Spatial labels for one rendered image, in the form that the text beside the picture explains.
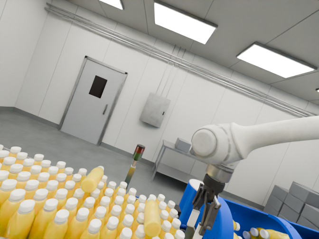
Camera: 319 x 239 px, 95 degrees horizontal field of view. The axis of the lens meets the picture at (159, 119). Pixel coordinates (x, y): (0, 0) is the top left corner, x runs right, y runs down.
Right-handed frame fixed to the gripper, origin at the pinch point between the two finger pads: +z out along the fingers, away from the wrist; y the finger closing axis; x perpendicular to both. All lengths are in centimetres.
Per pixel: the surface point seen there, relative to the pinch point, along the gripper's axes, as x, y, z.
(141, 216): 18.6, 10.0, 9.6
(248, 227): -53, 30, 12
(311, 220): -337, 185, 49
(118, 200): 30.2, 15.0, 9.5
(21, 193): 64, 3, 9
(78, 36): 275, 385, -151
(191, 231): -10.2, 17.1, 15.1
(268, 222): -65, 30, 4
